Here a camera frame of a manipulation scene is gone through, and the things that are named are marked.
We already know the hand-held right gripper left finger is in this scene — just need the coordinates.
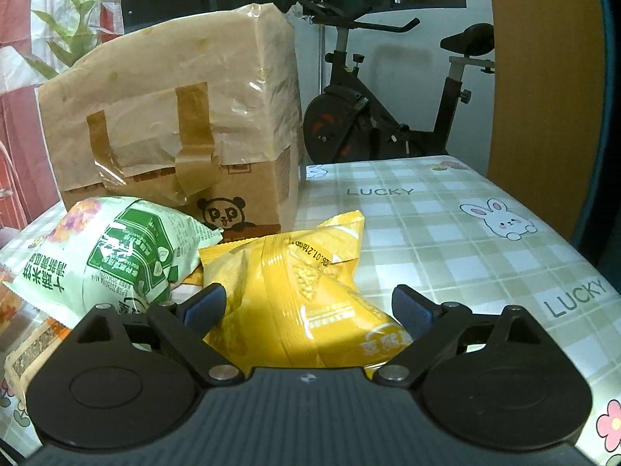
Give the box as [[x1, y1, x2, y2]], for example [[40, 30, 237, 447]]
[[73, 285, 242, 386]]

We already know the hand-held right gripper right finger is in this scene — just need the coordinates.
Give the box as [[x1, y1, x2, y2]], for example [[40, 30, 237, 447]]
[[373, 284, 541, 387]]

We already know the large yellow snack packet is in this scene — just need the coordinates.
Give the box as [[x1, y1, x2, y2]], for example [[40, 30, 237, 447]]
[[198, 210, 413, 369]]

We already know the green snack packet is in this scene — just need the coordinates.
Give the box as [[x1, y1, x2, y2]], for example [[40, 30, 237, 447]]
[[2, 195, 223, 329]]

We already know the brown cardboard box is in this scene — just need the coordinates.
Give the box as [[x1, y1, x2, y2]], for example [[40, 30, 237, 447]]
[[61, 143, 302, 246]]

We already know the taped cardboard box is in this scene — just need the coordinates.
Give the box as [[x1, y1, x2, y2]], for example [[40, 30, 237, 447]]
[[38, 2, 304, 196]]

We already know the brown snack packet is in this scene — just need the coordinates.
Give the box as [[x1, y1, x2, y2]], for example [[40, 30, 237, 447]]
[[4, 318, 73, 409]]

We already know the black exercise bike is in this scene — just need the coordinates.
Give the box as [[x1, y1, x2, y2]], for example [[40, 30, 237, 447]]
[[288, 2, 498, 165]]

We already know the wooden panel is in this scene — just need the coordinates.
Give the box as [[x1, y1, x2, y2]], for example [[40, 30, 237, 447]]
[[486, 0, 608, 240]]

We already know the metal pole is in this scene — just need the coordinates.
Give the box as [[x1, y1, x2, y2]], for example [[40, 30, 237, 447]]
[[317, 0, 327, 94]]

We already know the crumpled white plastic wrap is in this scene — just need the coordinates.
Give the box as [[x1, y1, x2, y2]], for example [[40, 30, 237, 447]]
[[286, 2, 316, 23]]

